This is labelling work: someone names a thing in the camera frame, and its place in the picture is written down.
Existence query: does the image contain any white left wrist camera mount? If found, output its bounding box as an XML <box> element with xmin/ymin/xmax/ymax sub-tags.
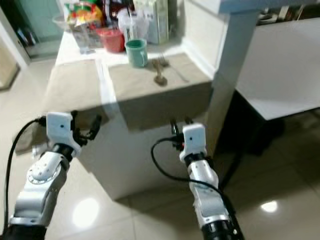
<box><xmin>46</xmin><ymin>111</ymin><xmax>82</xmax><ymax>157</ymax></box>

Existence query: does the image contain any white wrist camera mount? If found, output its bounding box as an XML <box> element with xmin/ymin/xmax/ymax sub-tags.
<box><xmin>180</xmin><ymin>123</ymin><xmax>208</xmax><ymax>162</ymax></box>
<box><xmin>46</xmin><ymin>111</ymin><xmax>82</xmax><ymax>157</ymax></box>

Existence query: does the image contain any colourful snack bag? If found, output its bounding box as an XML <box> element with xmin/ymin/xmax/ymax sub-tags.
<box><xmin>64</xmin><ymin>1</ymin><xmax>103</xmax><ymax>28</ymax></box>

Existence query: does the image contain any dark red snack package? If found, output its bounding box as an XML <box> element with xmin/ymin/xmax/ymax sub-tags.
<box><xmin>102</xmin><ymin>0</ymin><xmax>133</xmax><ymax>26</ymax></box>

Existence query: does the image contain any clear glass container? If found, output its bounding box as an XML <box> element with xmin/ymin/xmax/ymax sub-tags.
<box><xmin>72</xmin><ymin>22</ymin><xmax>103</xmax><ymax>53</ymax></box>

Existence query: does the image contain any red plastic cup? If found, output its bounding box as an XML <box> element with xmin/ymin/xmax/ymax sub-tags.
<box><xmin>96</xmin><ymin>27</ymin><xmax>126</xmax><ymax>53</ymax></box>

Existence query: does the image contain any green plastic cup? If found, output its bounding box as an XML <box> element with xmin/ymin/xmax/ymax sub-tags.
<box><xmin>125</xmin><ymin>38</ymin><xmax>148</xmax><ymax>68</ymax></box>

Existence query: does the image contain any metal fork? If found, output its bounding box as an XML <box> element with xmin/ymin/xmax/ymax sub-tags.
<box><xmin>157</xmin><ymin>54</ymin><xmax>190</xmax><ymax>82</ymax></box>

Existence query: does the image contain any green white carton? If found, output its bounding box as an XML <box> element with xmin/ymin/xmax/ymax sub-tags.
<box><xmin>132</xmin><ymin>0</ymin><xmax>170</xmax><ymax>45</ymax></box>

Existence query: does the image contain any white side table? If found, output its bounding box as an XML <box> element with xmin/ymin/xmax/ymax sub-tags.
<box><xmin>235</xmin><ymin>17</ymin><xmax>320</xmax><ymax>122</ymax></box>

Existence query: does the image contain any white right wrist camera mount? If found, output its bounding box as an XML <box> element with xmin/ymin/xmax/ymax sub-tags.
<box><xmin>180</xmin><ymin>123</ymin><xmax>208</xmax><ymax>162</ymax></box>

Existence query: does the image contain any clear plastic drink cup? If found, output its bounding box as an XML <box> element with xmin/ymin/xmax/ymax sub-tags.
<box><xmin>117</xmin><ymin>10</ymin><xmax>148</xmax><ymax>43</ymax></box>

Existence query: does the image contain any metal spoon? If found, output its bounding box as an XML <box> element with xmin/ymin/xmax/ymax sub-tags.
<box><xmin>152</xmin><ymin>59</ymin><xmax>168</xmax><ymax>87</ymax></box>

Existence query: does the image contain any beige cloth placemat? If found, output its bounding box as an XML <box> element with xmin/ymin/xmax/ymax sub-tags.
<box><xmin>107</xmin><ymin>52</ymin><xmax>213</xmax><ymax>132</ymax></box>

